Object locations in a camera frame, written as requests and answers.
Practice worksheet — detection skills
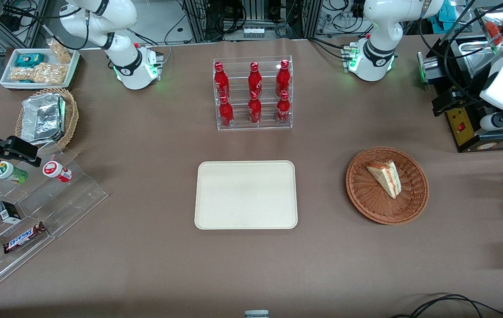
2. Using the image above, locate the red orange food in warmer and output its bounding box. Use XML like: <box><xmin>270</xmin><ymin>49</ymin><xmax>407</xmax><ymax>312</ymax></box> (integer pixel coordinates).
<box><xmin>483</xmin><ymin>20</ymin><xmax>503</xmax><ymax>45</ymax></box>

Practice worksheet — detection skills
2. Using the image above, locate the black food warmer cabinet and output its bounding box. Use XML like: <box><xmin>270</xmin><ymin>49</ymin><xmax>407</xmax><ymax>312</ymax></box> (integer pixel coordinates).
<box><xmin>426</xmin><ymin>7</ymin><xmax>503</xmax><ymax>154</ymax></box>

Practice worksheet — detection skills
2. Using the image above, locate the white rectangular snack tray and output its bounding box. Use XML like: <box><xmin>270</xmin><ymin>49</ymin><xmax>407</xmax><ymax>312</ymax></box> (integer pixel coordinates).
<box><xmin>0</xmin><ymin>48</ymin><xmax>80</xmax><ymax>90</ymax></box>

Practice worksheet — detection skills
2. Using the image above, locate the teal blue packet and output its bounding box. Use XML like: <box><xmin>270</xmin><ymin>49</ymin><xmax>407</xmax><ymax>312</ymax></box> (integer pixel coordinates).
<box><xmin>439</xmin><ymin>0</ymin><xmax>468</xmax><ymax>23</ymax></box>

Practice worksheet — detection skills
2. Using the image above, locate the clear acrylic stepped display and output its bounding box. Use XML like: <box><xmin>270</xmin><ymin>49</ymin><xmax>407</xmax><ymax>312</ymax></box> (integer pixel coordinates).
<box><xmin>0</xmin><ymin>141</ymin><xmax>109</xmax><ymax>299</ymax></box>

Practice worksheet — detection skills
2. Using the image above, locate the beige rectangular serving tray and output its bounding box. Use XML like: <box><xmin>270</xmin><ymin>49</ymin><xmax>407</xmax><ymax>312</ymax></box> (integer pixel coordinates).
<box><xmin>194</xmin><ymin>160</ymin><xmax>299</xmax><ymax>230</ymax></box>

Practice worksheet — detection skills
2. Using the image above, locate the clear bag of puffed snack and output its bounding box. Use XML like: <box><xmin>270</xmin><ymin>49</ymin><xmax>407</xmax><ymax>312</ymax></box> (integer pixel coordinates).
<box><xmin>30</xmin><ymin>62</ymin><xmax>68</xmax><ymax>85</ymax></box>
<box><xmin>47</xmin><ymin>39</ymin><xmax>73</xmax><ymax>64</ymax></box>
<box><xmin>10</xmin><ymin>65</ymin><xmax>35</xmax><ymax>83</ymax></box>

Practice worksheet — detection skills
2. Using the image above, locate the triangular sandwich wedge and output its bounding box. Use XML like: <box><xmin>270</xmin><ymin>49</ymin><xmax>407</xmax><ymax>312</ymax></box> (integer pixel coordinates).
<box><xmin>366</xmin><ymin>160</ymin><xmax>402</xmax><ymax>200</ymax></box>

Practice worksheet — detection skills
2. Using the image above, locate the brown round wicker basket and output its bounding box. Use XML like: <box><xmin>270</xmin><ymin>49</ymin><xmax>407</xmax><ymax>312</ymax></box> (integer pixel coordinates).
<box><xmin>345</xmin><ymin>146</ymin><xmax>430</xmax><ymax>226</ymax></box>

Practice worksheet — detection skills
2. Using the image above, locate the light wicker basket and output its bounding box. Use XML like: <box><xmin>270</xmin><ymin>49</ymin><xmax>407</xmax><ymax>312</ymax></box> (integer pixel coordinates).
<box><xmin>15</xmin><ymin>87</ymin><xmax>79</xmax><ymax>153</ymax></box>

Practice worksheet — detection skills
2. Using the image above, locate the green label yogurt bottle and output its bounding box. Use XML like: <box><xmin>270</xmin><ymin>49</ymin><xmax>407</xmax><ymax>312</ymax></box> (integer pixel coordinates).
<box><xmin>0</xmin><ymin>161</ymin><xmax>29</xmax><ymax>185</ymax></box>

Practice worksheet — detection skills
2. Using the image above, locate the red cola bottle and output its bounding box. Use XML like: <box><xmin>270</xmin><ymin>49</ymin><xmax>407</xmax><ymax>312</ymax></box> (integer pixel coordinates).
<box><xmin>219</xmin><ymin>95</ymin><xmax>234</xmax><ymax>129</ymax></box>
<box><xmin>214</xmin><ymin>61</ymin><xmax>231</xmax><ymax>98</ymax></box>
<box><xmin>248</xmin><ymin>91</ymin><xmax>262</xmax><ymax>125</ymax></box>
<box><xmin>276</xmin><ymin>60</ymin><xmax>291</xmax><ymax>95</ymax></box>
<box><xmin>276</xmin><ymin>91</ymin><xmax>291</xmax><ymax>125</ymax></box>
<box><xmin>248</xmin><ymin>62</ymin><xmax>263</xmax><ymax>95</ymax></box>

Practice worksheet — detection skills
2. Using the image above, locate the small black carton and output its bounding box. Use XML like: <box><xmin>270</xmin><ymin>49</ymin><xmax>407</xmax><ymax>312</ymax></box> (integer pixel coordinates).
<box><xmin>0</xmin><ymin>201</ymin><xmax>22</xmax><ymax>223</ymax></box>

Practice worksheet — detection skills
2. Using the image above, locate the black floor cable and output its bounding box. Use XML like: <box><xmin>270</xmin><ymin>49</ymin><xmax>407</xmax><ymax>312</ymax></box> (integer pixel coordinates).
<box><xmin>390</xmin><ymin>294</ymin><xmax>503</xmax><ymax>318</ymax></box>

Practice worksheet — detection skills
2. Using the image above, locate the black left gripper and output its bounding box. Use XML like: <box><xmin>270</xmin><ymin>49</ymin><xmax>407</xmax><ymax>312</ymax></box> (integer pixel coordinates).
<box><xmin>431</xmin><ymin>66</ymin><xmax>495</xmax><ymax>118</ymax></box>

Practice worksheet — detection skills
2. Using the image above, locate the snickers chocolate bar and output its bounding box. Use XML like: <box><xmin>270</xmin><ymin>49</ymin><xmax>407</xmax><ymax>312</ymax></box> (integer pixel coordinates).
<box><xmin>3</xmin><ymin>222</ymin><xmax>48</xmax><ymax>254</ymax></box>

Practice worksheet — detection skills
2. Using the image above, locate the clear acrylic bottle rack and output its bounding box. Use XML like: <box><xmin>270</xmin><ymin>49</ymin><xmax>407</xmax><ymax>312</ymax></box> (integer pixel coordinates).
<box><xmin>213</xmin><ymin>55</ymin><xmax>293</xmax><ymax>131</ymax></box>

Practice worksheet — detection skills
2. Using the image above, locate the red label yogurt bottle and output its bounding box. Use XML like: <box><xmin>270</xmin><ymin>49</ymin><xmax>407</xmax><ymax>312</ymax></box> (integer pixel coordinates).
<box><xmin>42</xmin><ymin>161</ymin><xmax>73</xmax><ymax>183</ymax></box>

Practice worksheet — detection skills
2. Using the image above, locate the teal snack packet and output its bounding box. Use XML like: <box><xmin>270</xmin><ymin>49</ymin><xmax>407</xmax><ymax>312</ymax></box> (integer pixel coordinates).
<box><xmin>15</xmin><ymin>53</ymin><xmax>45</xmax><ymax>68</ymax></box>

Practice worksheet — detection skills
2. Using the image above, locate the aluminium profile frame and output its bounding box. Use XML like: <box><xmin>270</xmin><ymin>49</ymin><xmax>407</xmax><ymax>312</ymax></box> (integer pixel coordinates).
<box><xmin>181</xmin><ymin>0</ymin><xmax>322</xmax><ymax>42</ymax></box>

